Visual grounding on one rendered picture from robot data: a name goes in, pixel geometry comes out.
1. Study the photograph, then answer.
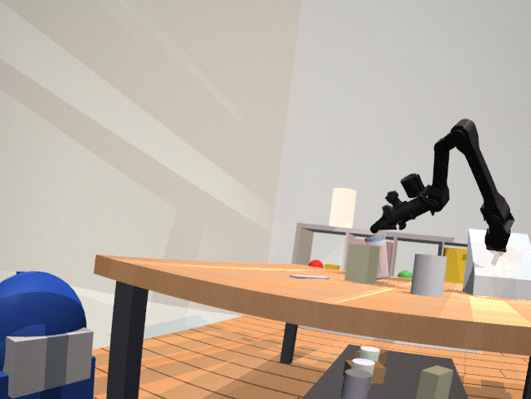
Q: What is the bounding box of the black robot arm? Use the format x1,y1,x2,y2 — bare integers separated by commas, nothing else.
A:
400,119,515,252

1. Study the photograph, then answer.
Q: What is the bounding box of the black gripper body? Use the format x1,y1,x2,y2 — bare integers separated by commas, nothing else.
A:
382,201,417,230

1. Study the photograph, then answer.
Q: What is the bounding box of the glass french press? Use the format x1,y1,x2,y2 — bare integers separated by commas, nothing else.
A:
365,228,391,280

